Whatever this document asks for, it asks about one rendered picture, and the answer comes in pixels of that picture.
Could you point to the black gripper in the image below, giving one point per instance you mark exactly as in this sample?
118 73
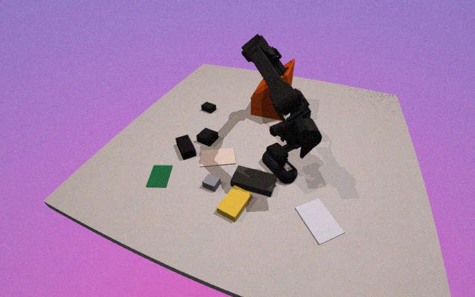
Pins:
279 153

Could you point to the green flat rectangular plate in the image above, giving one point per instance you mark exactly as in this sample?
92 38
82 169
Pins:
159 176

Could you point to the dark grey switch panel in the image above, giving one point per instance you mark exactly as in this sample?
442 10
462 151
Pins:
287 175

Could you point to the white flat rectangular card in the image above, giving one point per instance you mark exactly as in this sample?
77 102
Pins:
319 221

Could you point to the yellow rectangular block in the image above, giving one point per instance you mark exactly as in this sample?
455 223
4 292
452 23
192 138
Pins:
234 203

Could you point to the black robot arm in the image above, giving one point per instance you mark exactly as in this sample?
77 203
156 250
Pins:
285 99

